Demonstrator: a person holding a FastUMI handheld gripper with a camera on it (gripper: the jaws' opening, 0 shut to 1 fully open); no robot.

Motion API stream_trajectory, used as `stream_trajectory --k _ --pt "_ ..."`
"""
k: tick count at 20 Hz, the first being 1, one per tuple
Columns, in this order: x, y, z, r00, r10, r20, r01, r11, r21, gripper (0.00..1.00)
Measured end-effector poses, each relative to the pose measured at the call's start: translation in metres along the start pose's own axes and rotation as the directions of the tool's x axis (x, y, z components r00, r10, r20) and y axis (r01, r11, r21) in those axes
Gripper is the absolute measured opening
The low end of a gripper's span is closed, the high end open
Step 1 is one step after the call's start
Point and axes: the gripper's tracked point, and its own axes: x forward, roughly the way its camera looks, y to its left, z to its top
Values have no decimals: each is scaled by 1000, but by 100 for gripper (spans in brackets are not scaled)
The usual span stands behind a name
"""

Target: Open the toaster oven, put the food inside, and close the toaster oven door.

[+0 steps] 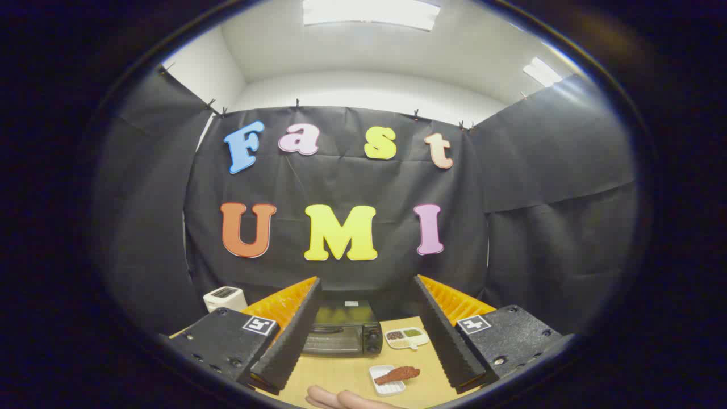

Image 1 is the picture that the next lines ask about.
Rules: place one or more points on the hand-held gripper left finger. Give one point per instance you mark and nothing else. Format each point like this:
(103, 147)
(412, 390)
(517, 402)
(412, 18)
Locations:
(292, 341)

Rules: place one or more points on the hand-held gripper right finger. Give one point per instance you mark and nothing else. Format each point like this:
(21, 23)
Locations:
(446, 341)

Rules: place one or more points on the white bread toaster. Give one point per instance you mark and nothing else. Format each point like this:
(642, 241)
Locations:
(224, 298)

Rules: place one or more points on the large ceiling light panel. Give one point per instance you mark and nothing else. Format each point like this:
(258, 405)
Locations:
(369, 11)

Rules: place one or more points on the white divided dish with grains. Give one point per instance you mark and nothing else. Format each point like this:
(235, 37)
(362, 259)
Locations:
(406, 338)

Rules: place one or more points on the white ribbed plastic tray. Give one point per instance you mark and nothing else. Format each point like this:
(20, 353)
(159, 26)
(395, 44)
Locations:
(391, 389)

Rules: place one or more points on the brown meat piece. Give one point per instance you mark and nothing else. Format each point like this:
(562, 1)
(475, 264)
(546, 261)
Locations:
(400, 374)

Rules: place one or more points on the small ceiling light panel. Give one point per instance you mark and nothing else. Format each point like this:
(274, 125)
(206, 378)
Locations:
(540, 72)

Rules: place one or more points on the black toaster oven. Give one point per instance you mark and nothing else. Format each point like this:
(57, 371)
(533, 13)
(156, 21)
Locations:
(341, 335)

